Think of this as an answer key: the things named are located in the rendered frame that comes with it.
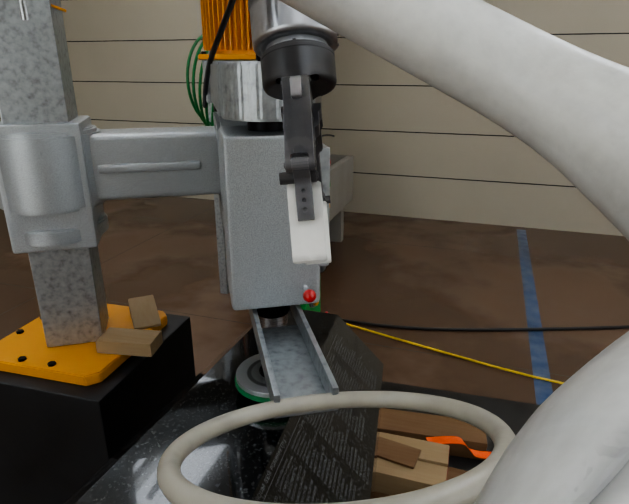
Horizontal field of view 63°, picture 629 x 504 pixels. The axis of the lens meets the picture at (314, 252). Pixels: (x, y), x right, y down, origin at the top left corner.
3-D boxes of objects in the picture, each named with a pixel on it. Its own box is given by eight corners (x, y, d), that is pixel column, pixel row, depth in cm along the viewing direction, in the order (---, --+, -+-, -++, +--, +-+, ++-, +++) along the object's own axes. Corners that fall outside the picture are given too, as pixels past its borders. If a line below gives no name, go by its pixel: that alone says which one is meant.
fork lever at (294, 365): (230, 283, 158) (229, 267, 156) (292, 277, 162) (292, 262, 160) (255, 422, 94) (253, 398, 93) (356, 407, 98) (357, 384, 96)
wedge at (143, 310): (129, 309, 213) (127, 298, 211) (154, 305, 217) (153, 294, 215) (134, 331, 196) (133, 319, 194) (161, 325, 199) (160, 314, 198)
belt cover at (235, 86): (205, 107, 196) (201, 60, 190) (271, 105, 201) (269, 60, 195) (215, 143, 108) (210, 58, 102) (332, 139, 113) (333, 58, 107)
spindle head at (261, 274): (224, 268, 159) (215, 119, 143) (295, 263, 163) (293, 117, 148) (233, 322, 126) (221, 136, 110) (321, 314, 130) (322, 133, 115)
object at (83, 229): (-19, 251, 171) (-49, 123, 156) (56, 221, 202) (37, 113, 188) (71, 261, 162) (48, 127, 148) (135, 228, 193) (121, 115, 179)
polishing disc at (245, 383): (299, 349, 158) (299, 346, 157) (322, 389, 139) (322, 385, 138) (229, 361, 151) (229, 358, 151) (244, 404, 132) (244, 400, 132)
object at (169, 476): (171, 428, 93) (170, 411, 93) (425, 392, 103) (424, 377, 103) (131, 587, 45) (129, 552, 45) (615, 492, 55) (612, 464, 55)
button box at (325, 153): (311, 255, 132) (311, 142, 122) (321, 254, 132) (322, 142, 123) (318, 266, 125) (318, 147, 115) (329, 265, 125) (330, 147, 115)
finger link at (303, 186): (310, 162, 45) (308, 154, 42) (315, 220, 45) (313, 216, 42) (293, 163, 45) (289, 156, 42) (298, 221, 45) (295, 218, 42)
